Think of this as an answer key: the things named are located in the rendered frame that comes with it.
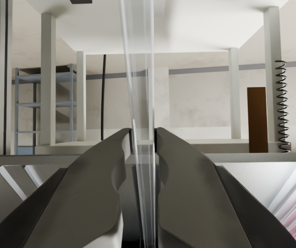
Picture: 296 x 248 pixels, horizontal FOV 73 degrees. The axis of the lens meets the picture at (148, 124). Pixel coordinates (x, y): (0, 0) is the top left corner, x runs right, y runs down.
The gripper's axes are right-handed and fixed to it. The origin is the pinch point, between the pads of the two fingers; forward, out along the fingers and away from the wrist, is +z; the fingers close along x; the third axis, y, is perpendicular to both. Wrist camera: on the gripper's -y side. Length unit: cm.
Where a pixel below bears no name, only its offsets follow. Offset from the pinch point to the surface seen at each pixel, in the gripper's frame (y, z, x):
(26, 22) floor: -4, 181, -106
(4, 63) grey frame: 2.4, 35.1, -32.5
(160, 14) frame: -6.7, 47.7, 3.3
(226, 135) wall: 150, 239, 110
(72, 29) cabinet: -3, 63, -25
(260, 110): 17, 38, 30
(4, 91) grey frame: 7.8, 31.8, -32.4
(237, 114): 30, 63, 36
